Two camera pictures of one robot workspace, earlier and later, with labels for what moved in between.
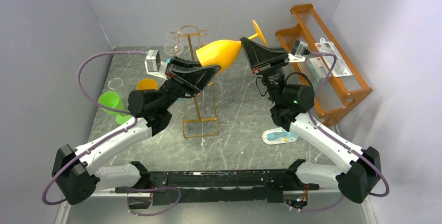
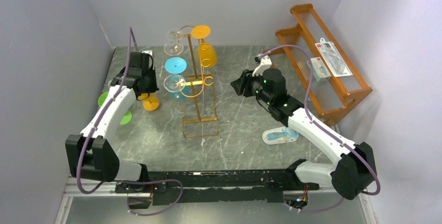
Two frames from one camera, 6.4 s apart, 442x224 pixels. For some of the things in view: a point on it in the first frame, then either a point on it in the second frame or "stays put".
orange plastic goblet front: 221,53 → 208,53
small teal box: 318,68 stays put
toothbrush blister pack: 278,135 stays put
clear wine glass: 172,35 stays put
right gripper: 269,65 → 246,84
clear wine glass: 173,48 stays put
